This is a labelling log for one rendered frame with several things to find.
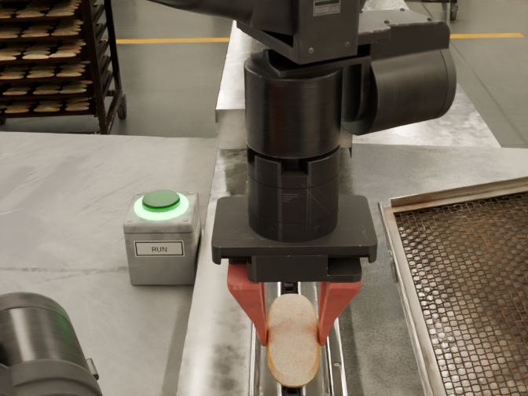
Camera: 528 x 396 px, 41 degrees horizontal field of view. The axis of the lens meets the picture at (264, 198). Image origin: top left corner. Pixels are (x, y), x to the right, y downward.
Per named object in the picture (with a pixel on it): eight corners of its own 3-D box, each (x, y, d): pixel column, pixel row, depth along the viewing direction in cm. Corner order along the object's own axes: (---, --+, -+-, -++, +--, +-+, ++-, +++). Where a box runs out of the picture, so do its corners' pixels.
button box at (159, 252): (143, 272, 82) (133, 187, 77) (211, 271, 82) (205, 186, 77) (130, 317, 75) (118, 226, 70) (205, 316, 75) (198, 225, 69)
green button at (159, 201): (145, 202, 75) (144, 188, 74) (183, 201, 75) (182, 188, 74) (139, 221, 72) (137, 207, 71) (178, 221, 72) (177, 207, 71)
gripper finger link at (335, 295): (252, 311, 53) (249, 202, 49) (347, 310, 53) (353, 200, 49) (250, 374, 48) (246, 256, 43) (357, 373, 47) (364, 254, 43)
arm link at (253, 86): (227, 40, 41) (270, 67, 37) (329, 24, 44) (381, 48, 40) (232, 148, 45) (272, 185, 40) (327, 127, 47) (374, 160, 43)
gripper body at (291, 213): (218, 219, 50) (213, 121, 46) (364, 218, 49) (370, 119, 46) (211, 273, 44) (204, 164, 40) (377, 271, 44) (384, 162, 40)
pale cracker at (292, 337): (266, 297, 55) (266, 285, 55) (316, 297, 55) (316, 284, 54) (265, 390, 46) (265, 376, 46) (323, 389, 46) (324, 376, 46)
